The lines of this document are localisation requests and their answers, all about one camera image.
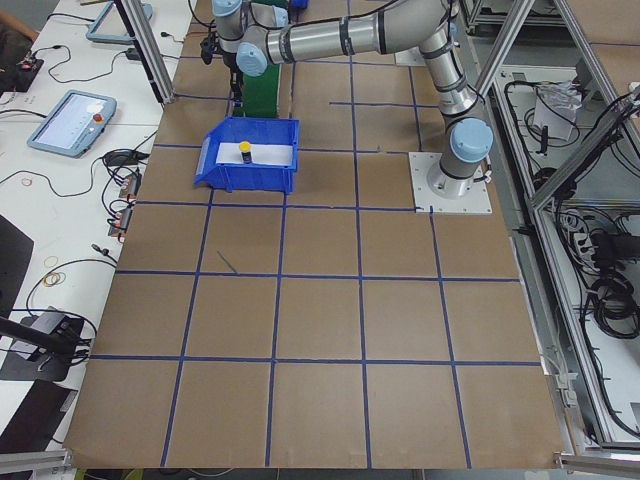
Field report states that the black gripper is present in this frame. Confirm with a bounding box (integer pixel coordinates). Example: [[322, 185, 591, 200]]
[[223, 52, 244, 108]]

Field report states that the yellow push button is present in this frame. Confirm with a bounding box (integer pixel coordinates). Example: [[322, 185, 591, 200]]
[[238, 141, 252, 164]]

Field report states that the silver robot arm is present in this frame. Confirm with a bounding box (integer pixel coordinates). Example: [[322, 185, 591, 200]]
[[212, 1, 493, 199]]

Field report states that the green conveyor belt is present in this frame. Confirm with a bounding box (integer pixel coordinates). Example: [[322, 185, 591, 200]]
[[233, 66, 280, 118]]

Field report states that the blue left storage bin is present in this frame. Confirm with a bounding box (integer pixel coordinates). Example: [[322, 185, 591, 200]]
[[194, 117, 300, 194]]

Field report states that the white foam pad left bin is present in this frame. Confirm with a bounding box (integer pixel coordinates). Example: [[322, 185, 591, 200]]
[[215, 142, 293, 167]]

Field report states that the far teach pendant tablet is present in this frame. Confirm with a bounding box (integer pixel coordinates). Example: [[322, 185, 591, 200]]
[[86, 1, 133, 45]]

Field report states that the teach pendant tablet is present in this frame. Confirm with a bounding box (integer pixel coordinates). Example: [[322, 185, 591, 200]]
[[86, 1, 133, 45], [27, 90, 117, 158]]

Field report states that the near teach pendant tablet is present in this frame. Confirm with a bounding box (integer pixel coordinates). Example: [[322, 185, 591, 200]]
[[27, 90, 117, 158]]

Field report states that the white crumpled paper box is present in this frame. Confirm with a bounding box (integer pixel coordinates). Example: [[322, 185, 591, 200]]
[[533, 81, 582, 141]]

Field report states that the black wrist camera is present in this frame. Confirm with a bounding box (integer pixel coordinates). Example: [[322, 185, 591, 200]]
[[200, 36, 216, 65]]

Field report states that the aluminium frame post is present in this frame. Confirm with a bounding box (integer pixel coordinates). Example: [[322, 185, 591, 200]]
[[115, 0, 175, 105]]

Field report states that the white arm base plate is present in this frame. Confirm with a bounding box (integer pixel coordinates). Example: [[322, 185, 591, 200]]
[[408, 152, 492, 215], [394, 47, 425, 67]]

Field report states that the black camera stand base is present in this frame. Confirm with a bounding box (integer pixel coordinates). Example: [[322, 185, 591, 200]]
[[0, 307, 85, 384]]

